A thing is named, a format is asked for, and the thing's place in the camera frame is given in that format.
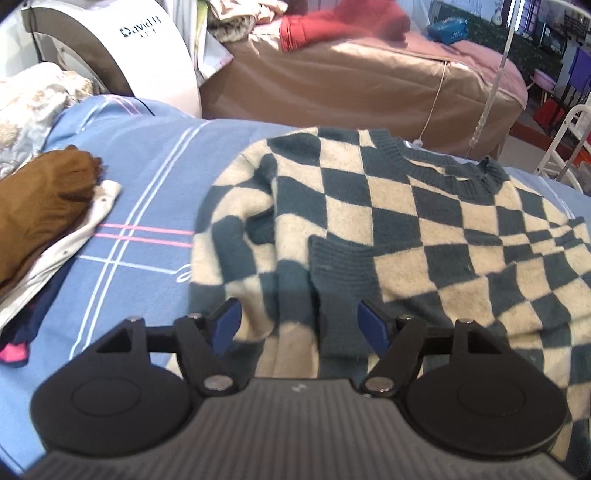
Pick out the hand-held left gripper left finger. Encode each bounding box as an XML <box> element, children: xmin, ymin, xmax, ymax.
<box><xmin>95</xmin><ymin>298</ymin><xmax>243</xmax><ymax>398</ymax></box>

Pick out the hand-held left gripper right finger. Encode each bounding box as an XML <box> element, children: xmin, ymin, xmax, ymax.
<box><xmin>359</xmin><ymin>299</ymin><xmax>499</xmax><ymax>398</ymax></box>

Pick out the checkered knit sweater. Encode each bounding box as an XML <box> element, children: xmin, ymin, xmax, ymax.
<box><xmin>189</xmin><ymin>127</ymin><xmax>591</xmax><ymax>476</ymax></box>

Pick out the pile of pale clothes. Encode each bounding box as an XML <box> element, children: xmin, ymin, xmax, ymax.
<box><xmin>205</xmin><ymin>0</ymin><xmax>291</xmax><ymax>44</ymax></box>

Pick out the blue striped bed sheet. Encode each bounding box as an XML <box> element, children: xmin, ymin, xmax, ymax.
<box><xmin>0</xmin><ymin>95</ymin><xmax>591</xmax><ymax>462</ymax></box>

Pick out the white garment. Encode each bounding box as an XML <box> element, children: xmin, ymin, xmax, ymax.
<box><xmin>0</xmin><ymin>180</ymin><xmax>123</xmax><ymax>328</ymax></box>

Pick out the dark navy and pink garment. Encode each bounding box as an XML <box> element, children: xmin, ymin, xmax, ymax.
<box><xmin>0</xmin><ymin>272</ymin><xmax>70</xmax><ymax>367</ymax></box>

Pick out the brown garment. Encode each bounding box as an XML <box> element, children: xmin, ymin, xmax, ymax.
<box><xmin>0</xmin><ymin>145</ymin><xmax>103</xmax><ymax>289</ymax></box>

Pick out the massage bed with brown cover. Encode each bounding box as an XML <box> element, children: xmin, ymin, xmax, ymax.
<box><xmin>201</xmin><ymin>23</ymin><xmax>529</xmax><ymax>160</ymax></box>

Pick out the white trolley cart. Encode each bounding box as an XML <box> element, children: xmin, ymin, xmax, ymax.
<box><xmin>536</xmin><ymin>104</ymin><xmax>591</xmax><ymax>195</ymax></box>

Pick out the clear plastic tube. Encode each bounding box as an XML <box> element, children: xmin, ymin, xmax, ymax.
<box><xmin>466</xmin><ymin>0</ymin><xmax>518</xmax><ymax>158</ymax></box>

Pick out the white rounded machine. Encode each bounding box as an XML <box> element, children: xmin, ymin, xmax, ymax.
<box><xmin>21</xmin><ymin>0</ymin><xmax>204</xmax><ymax>118</ymax></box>

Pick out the pink blanket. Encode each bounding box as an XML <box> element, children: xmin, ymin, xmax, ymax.
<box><xmin>406</xmin><ymin>30</ymin><xmax>528</xmax><ymax>93</ymax></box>

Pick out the beige floral quilt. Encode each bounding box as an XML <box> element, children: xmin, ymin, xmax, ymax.
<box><xmin>0</xmin><ymin>62</ymin><xmax>95</xmax><ymax>181</ymax></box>

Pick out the red garment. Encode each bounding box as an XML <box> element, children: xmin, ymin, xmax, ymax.
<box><xmin>279</xmin><ymin>7</ymin><xmax>411</xmax><ymax>54</ymax></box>

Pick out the blue bag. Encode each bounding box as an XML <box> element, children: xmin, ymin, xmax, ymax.
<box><xmin>427</xmin><ymin>16</ymin><xmax>469</xmax><ymax>44</ymax></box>

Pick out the green patterned cloth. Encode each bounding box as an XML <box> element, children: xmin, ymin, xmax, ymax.
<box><xmin>434</xmin><ymin>0</ymin><xmax>568</xmax><ymax>77</ymax></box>

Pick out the purple cloth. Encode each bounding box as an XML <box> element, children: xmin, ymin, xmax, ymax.
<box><xmin>566</xmin><ymin>46</ymin><xmax>591</xmax><ymax>93</ymax></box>

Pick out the white cord with switch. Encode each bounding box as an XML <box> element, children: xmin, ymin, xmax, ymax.
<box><xmin>411</xmin><ymin>60</ymin><xmax>448</xmax><ymax>148</ymax></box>

